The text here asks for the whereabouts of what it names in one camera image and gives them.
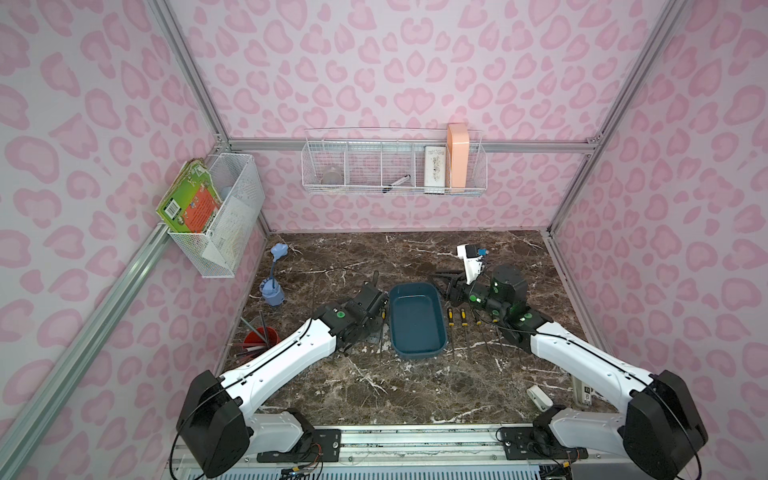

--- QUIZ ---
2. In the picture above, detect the grey pen in basket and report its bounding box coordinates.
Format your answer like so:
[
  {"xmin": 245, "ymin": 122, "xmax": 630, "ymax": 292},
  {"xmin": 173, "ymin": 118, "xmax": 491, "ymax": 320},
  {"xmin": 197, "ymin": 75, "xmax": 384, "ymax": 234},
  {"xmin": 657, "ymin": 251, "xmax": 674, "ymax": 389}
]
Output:
[{"xmin": 382, "ymin": 175, "xmax": 411, "ymax": 194}]

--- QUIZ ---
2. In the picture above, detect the pink box in basket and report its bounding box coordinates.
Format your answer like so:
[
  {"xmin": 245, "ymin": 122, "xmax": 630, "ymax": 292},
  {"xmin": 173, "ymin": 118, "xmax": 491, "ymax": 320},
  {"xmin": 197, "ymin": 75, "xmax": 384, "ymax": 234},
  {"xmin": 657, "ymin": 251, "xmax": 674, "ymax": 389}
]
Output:
[{"xmin": 446, "ymin": 123, "xmax": 470, "ymax": 189}]

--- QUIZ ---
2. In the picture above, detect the white card in basket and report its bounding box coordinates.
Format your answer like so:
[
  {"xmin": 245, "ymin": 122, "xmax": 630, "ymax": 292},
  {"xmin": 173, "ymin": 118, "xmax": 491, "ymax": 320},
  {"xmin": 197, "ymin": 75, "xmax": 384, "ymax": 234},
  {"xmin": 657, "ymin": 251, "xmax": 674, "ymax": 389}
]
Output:
[{"xmin": 424, "ymin": 146, "xmax": 447, "ymax": 194}]

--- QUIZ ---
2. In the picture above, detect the green red booklet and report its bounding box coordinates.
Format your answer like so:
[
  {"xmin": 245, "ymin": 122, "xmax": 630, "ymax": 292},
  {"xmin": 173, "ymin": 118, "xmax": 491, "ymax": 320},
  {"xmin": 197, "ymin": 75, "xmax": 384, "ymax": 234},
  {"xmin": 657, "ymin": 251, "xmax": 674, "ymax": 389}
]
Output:
[{"xmin": 156, "ymin": 159, "xmax": 223, "ymax": 234}]

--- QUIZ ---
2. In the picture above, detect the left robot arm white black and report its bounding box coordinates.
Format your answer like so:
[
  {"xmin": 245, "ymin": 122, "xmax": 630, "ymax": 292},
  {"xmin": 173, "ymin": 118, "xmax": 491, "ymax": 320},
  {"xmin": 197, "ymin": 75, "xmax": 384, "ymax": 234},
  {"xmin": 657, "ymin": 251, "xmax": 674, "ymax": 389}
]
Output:
[{"xmin": 174, "ymin": 281, "xmax": 388, "ymax": 479}]

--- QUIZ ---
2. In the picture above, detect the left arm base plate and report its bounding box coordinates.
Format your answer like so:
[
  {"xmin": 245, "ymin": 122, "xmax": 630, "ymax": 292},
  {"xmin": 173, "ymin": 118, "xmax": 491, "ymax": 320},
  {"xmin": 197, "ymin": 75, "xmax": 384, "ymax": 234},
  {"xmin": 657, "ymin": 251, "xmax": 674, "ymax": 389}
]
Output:
[{"xmin": 257, "ymin": 428, "xmax": 342, "ymax": 463}]

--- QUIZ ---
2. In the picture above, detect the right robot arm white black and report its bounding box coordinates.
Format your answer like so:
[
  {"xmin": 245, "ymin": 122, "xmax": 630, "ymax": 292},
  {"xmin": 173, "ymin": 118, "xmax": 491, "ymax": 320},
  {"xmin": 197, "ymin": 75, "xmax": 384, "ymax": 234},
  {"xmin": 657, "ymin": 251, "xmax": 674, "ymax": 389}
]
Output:
[{"xmin": 436, "ymin": 265, "xmax": 709, "ymax": 479}]

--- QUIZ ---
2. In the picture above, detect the white wire wall basket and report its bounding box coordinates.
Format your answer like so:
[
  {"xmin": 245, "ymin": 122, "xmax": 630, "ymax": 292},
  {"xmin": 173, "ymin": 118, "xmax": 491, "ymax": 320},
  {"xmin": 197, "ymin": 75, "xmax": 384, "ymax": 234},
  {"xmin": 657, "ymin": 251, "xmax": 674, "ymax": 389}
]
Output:
[{"xmin": 301, "ymin": 127, "xmax": 488, "ymax": 196}]

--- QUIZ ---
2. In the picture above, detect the blue desk lamp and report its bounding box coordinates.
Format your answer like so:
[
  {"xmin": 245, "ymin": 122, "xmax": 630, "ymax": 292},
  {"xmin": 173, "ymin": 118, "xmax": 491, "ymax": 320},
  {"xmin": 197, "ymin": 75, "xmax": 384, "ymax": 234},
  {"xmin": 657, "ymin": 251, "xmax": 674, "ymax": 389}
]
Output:
[{"xmin": 260, "ymin": 243, "xmax": 288, "ymax": 307}]

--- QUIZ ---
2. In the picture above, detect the white paper in mesh basket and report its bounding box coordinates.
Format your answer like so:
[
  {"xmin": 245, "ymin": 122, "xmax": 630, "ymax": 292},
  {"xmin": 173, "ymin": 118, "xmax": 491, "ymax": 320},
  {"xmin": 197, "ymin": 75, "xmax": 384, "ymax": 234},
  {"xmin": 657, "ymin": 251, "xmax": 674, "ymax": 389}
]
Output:
[{"xmin": 201, "ymin": 196, "xmax": 255, "ymax": 272}]

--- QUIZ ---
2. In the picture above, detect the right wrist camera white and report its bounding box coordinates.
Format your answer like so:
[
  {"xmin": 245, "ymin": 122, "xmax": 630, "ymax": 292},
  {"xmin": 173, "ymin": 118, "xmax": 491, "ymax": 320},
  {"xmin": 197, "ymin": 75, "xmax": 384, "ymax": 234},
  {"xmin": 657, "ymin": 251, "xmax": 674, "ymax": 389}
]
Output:
[{"xmin": 456, "ymin": 244, "xmax": 488, "ymax": 285}]

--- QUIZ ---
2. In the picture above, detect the grey stapler on table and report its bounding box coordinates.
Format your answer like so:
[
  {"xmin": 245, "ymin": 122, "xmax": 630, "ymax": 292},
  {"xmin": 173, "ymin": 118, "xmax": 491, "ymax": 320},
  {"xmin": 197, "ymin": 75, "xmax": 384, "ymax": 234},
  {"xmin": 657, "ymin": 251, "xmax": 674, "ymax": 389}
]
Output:
[{"xmin": 571, "ymin": 376, "xmax": 593, "ymax": 408}]

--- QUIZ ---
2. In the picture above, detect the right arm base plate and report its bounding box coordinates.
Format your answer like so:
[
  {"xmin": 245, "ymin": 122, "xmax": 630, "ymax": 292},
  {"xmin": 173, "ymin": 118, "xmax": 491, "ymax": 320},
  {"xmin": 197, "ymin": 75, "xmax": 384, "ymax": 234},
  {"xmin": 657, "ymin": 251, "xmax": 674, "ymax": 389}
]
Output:
[{"xmin": 495, "ymin": 426, "xmax": 589, "ymax": 463}]

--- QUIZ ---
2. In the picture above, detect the red pen cup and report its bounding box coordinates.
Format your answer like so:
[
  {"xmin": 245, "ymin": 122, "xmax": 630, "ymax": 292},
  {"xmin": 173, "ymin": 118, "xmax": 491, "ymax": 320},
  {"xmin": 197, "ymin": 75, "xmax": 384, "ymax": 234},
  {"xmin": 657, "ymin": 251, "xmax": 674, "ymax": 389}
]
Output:
[{"xmin": 231, "ymin": 312, "xmax": 280, "ymax": 360}]

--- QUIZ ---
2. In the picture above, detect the white stapler on table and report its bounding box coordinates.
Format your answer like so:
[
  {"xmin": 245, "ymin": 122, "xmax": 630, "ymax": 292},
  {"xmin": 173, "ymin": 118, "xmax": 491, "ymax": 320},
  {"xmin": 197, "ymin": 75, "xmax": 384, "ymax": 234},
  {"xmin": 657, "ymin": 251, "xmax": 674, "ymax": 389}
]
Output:
[{"xmin": 526, "ymin": 385, "xmax": 554, "ymax": 412}]

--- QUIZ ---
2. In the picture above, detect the teal plastic storage box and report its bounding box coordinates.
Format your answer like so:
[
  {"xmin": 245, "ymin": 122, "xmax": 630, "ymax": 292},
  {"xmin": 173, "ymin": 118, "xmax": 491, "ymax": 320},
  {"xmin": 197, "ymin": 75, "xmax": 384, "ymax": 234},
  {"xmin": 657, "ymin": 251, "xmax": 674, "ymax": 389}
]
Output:
[{"xmin": 388, "ymin": 282, "xmax": 448, "ymax": 360}]

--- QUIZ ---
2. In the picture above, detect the white mesh side basket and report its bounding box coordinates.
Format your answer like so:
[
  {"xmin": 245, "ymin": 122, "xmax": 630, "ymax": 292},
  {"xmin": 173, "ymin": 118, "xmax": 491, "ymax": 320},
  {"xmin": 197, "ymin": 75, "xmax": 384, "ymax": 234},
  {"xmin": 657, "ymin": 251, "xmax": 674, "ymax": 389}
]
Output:
[{"xmin": 156, "ymin": 153, "xmax": 265, "ymax": 278}]

